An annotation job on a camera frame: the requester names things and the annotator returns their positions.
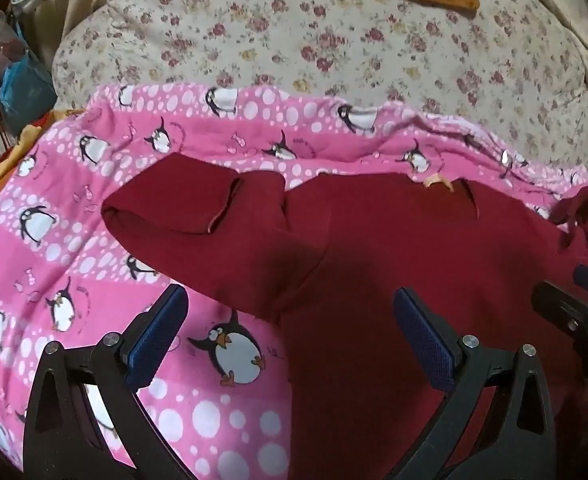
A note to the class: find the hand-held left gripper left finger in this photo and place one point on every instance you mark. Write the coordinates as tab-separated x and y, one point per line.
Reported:
156	340

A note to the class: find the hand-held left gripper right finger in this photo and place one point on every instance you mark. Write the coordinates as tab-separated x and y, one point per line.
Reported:
424	340

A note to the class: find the dark red small garment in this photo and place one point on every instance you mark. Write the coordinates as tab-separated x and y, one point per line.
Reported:
374	240

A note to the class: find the blue plastic bag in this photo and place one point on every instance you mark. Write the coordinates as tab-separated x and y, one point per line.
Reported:
23	90

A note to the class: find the pink penguin print blanket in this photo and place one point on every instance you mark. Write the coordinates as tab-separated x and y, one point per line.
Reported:
73	210

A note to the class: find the floral print quilt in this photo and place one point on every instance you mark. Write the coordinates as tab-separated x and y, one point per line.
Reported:
324	35

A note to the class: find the yellow orange cloth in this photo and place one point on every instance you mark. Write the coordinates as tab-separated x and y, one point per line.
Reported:
3	160

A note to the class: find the clear plastic bag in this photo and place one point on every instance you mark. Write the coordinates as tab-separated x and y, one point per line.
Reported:
6	40

